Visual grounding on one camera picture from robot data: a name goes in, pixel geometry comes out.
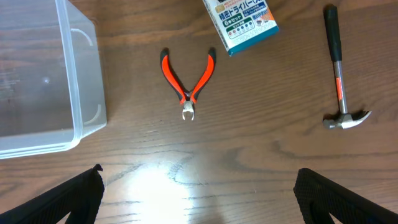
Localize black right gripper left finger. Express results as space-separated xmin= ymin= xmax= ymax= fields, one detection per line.
xmin=1 ymin=164 xmax=104 ymax=224

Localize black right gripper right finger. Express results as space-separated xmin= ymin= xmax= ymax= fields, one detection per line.
xmin=294 ymin=168 xmax=397 ymax=223

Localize black handled claw hammer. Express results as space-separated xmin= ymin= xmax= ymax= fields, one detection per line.
xmin=323 ymin=4 xmax=372 ymax=129

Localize red black handled pliers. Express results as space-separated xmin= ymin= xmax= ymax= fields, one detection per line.
xmin=160 ymin=48 xmax=216 ymax=121

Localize white teal screwdriver set box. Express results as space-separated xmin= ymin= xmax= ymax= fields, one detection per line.
xmin=203 ymin=0 xmax=279 ymax=56

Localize clear plastic container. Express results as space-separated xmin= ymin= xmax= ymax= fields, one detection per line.
xmin=1 ymin=0 xmax=107 ymax=159

